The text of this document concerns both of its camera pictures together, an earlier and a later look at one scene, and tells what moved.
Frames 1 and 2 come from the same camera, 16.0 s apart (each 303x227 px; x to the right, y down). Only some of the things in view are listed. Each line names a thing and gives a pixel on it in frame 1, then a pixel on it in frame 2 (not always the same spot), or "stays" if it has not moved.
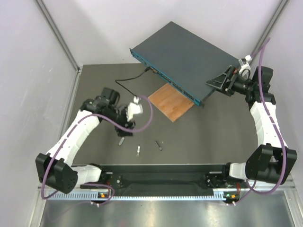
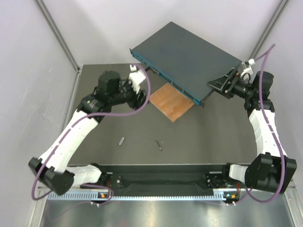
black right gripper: (231, 75) stays
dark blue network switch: (183, 60) stays
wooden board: (172, 102) stays
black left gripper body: (123, 122) to (133, 102)
